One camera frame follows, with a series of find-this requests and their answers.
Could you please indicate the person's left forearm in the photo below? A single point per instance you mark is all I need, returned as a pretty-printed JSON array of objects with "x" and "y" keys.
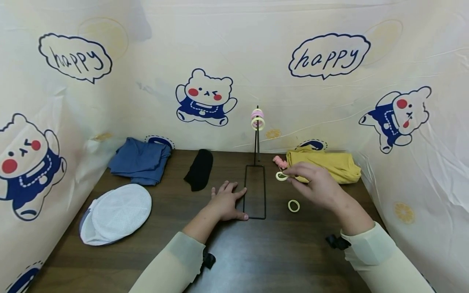
[{"x": 176, "y": 260}]

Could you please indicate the person's right fingers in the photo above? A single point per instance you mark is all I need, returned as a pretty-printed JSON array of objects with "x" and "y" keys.
[{"x": 306, "y": 166}]

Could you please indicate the person's left thumb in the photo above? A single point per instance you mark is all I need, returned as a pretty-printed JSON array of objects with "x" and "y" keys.
[{"x": 242, "y": 216}]

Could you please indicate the black sock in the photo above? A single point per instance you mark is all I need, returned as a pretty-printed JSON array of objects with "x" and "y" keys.
[{"x": 199, "y": 171}]

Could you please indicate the person's left index finger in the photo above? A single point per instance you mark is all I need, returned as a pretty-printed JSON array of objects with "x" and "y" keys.
[{"x": 240, "y": 192}]

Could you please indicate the person's right index finger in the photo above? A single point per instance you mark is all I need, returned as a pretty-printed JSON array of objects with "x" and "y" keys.
[{"x": 296, "y": 173}]

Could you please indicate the folded yellow garment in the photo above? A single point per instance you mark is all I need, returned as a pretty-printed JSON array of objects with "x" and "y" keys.
[{"x": 337, "y": 165}]

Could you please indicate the folded blue garment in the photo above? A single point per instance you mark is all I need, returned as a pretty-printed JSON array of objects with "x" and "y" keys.
[{"x": 141, "y": 160}]

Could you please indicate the person's right hand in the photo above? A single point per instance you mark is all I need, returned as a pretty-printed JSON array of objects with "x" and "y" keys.
[{"x": 322, "y": 187}]

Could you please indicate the person's left hand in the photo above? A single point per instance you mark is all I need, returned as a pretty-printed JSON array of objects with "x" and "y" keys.
[{"x": 224, "y": 205}]

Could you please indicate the black wrist band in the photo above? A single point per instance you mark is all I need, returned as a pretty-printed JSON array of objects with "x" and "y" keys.
[
  {"x": 208, "y": 260},
  {"x": 338, "y": 242}
]

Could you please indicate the person's left ring finger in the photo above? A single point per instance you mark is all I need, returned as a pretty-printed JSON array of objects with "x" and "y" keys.
[{"x": 222, "y": 186}]

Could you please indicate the person's right forearm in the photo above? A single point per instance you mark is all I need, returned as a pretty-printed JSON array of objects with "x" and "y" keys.
[{"x": 373, "y": 252}]

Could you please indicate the person's left little finger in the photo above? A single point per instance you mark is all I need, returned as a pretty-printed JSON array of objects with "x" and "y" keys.
[{"x": 213, "y": 192}]

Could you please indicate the person's left middle finger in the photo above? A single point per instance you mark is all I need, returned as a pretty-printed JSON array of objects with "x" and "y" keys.
[{"x": 231, "y": 187}]

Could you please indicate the white mesh cap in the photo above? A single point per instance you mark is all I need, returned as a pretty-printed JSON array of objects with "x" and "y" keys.
[{"x": 117, "y": 213}]

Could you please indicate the person's right thumb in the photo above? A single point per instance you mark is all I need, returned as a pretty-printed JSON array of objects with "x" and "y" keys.
[{"x": 297, "y": 182}]

